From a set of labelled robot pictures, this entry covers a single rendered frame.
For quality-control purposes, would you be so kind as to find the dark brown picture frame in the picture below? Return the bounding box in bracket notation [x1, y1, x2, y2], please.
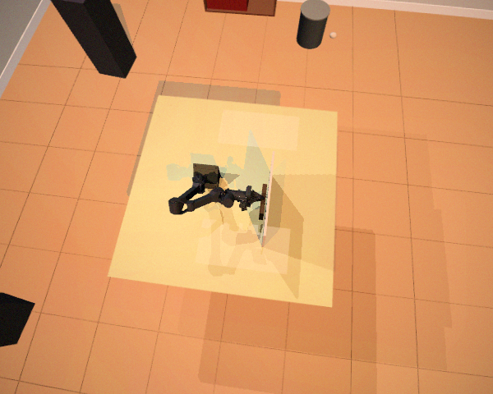
[259, 184, 267, 220]

